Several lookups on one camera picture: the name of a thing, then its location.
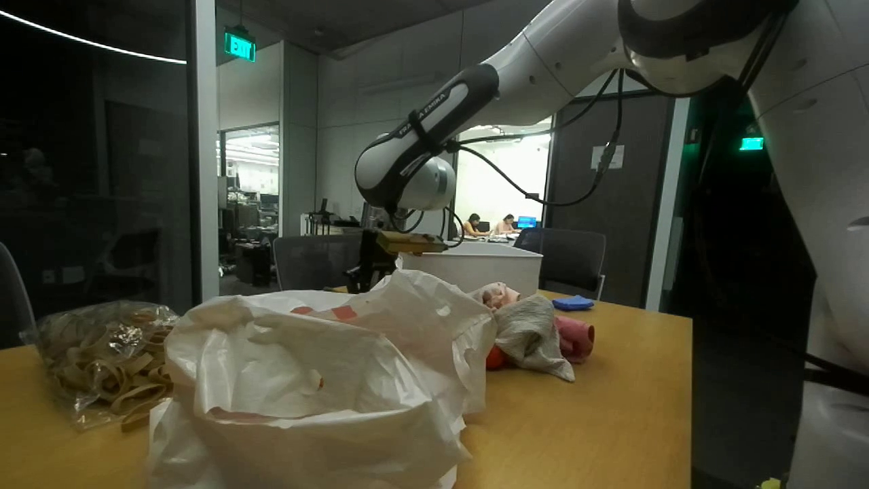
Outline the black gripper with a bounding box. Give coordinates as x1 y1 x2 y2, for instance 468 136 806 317
349 227 403 294

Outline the white plastic carrier bag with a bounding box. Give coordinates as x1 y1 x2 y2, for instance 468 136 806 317
144 266 499 489

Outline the clear bag of rubber bands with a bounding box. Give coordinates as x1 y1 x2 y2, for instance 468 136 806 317
23 299 186 433

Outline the white plastic storage bin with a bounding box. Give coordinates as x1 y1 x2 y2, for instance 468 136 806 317
395 238 547 295

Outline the peach cloth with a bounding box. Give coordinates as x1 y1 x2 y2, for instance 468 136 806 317
471 280 527 314

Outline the grey knitted towel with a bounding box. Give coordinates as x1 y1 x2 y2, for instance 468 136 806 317
491 294 580 384

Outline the black office chair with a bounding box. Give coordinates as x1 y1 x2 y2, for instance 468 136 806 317
514 226 611 301

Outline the blue sponge cloth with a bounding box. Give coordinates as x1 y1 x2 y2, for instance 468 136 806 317
552 294 597 314

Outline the green exit sign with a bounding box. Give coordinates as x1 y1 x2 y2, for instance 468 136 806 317
224 31 261 66

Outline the white paper on door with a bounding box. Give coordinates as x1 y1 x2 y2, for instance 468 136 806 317
589 141 627 173

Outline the dark chair with curved back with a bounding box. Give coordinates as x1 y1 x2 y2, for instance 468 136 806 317
0 238 41 350

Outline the wrist camera with tan mount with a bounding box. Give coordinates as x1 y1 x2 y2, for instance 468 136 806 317
376 227 448 257

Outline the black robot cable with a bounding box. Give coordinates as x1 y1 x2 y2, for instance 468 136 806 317
445 66 637 211

